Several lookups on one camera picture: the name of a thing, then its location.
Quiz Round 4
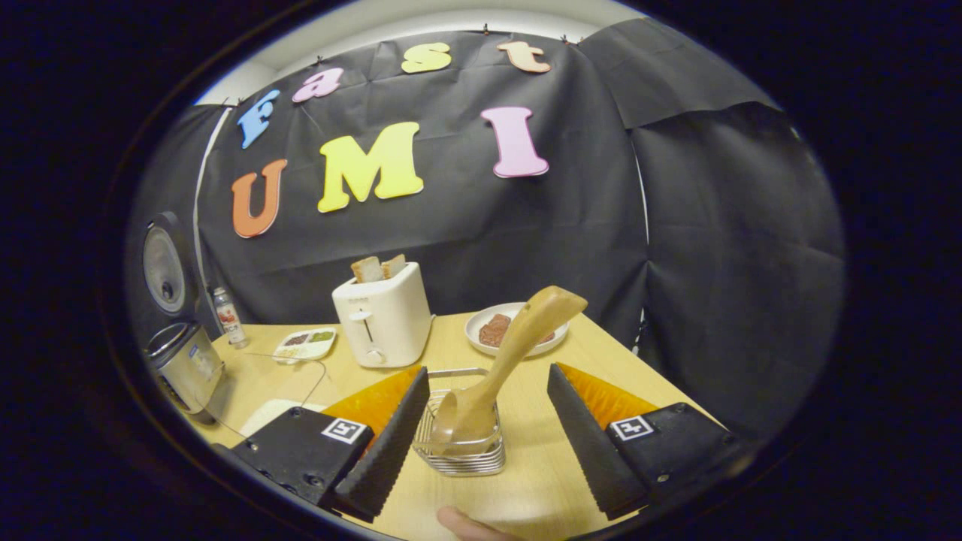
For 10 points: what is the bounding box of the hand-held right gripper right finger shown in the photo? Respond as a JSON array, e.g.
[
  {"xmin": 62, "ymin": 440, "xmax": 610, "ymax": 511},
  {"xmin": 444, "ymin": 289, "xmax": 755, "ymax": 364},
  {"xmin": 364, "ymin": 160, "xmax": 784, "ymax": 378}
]
[{"xmin": 546, "ymin": 362, "xmax": 752, "ymax": 521}]

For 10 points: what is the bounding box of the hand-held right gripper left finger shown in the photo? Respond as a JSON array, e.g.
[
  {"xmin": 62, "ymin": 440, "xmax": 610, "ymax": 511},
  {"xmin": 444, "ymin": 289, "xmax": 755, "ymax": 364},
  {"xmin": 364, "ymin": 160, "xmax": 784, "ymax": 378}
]
[{"xmin": 229, "ymin": 366, "xmax": 431, "ymax": 524}]

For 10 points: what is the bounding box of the metal wire chopstick holder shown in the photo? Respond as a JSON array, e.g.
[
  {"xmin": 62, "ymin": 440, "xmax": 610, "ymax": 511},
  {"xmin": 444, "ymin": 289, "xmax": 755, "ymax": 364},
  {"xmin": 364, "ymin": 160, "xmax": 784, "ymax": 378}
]
[{"xmin": 412, "ymin": 367, "xmax": 506, "ymax": 478}]

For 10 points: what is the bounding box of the clear container of white rice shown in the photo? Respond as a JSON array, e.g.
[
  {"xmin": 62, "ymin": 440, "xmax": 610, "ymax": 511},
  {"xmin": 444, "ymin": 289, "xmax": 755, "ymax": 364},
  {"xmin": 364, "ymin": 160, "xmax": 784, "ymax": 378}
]
[{"xmin": 197, "ymin": 352, "xmax": 329, "ymax": 444}]

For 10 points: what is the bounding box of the wooden spoon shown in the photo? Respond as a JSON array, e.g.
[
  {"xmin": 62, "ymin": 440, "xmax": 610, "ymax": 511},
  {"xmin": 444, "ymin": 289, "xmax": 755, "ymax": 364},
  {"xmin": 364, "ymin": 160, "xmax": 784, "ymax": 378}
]
[{"xmin": 430, "ymin": 286, "xmax": 588, "ymax": 452}]

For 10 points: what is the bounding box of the dark grey rice cooker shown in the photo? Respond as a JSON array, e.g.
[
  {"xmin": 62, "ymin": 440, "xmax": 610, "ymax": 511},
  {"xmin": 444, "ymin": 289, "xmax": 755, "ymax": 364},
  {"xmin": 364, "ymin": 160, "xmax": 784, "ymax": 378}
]
[{"xmin": 139, "ymin": 212, "xmax": 226, "ymax": 427}]

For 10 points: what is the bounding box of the white toaster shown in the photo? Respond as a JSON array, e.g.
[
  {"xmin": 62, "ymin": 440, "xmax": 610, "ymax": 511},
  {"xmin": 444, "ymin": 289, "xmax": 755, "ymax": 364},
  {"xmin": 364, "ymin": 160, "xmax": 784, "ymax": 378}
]
[{"xmin": 332, "ymin": 261, "xmax": 437, "ymax": 369}]

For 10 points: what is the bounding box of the white divided condiment tray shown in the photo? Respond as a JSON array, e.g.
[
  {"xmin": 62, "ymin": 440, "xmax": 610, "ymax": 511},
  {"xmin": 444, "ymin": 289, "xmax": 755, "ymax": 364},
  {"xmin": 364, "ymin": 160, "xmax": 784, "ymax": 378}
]
[{"xmin": 273, "ymin": 328, "xmax": 337, "ymax": 365}]

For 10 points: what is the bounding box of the white round plate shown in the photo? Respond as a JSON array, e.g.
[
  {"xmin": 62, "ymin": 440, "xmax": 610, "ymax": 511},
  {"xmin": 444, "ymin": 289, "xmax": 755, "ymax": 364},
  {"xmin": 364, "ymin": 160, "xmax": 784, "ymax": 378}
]
[{"xmin": 464, "ymin": 302, "xmax": 570, "ymax": 358}]

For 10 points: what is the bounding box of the black backdrop cloth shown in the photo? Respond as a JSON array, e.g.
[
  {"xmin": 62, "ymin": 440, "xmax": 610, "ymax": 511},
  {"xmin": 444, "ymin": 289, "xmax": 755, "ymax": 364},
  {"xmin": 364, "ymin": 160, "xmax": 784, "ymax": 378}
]
[{"xmin": 124, "ymin": 17, "xmax": 846, "ymax": 444}]

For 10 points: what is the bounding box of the small clear water bottle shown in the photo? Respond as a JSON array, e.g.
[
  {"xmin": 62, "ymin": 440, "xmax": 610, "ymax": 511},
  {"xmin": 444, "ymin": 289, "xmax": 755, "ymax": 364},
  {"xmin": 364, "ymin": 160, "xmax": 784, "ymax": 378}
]
[{"xmin": 213, "ymin": 287, "xmax": 250, "ymax": 350}]

